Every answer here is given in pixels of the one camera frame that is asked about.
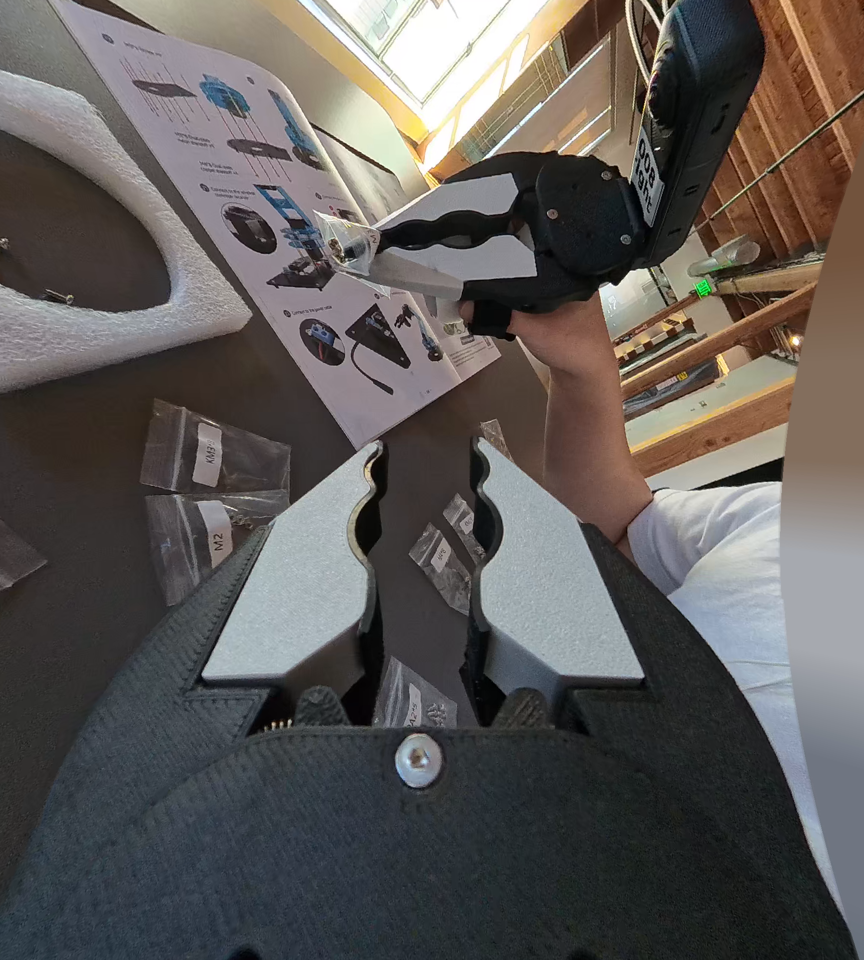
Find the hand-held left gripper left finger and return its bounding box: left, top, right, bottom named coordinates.
left=201, top=441, right=386, bottom=687

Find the dark grey desk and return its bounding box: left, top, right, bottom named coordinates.
left=0, top=0, right=553, bottom=960

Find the white foam frame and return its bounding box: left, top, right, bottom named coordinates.
left=0, top=54, right=253, bottom=395

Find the large glass window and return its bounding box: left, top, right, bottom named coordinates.
left=304, top=0, right=553, bottom=106

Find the round metal ventilation duct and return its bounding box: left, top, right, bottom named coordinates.
left=689, top=236, right=763, bottom=280

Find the robot arm instruction booklet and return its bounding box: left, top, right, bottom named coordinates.
left=49, top=0, right=502, bottom=450

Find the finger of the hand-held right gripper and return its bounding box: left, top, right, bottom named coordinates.
left=372, top=232, right=541, bottom=325
left=372, top=172, right=523, bottom=252

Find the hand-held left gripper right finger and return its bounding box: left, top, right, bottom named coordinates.
left=469, top=437, right=644, bottom=690

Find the person's right forearm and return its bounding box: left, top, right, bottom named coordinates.
left=543, top=348, right=654, bottom=564

